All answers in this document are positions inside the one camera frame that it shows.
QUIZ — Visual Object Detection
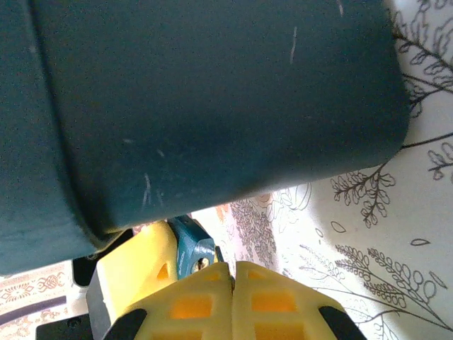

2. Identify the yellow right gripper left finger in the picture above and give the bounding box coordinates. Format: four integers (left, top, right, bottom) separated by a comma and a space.
104, 261, 235, 340

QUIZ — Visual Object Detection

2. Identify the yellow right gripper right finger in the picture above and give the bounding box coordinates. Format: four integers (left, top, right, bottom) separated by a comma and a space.
231, 261, 369, 340

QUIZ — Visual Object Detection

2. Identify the starry night print box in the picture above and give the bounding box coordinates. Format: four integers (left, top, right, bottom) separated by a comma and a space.
0, 0, 412, 276

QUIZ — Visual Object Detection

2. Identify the floral patterned table cover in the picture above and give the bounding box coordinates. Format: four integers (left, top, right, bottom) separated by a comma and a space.
190, 0, 453, 340

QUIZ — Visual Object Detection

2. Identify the purple cable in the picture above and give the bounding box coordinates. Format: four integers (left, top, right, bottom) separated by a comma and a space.
0, 296, 67, 323

